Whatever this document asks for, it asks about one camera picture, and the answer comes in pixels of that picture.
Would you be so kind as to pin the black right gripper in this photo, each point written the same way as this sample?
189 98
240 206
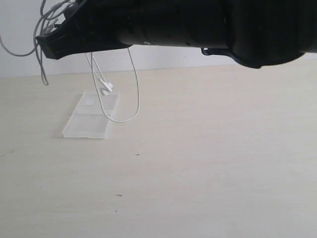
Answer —
89 26

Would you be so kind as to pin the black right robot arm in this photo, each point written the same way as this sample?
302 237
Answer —
254 33

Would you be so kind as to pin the clear plastic storage box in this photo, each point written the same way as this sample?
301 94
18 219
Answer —
87 119

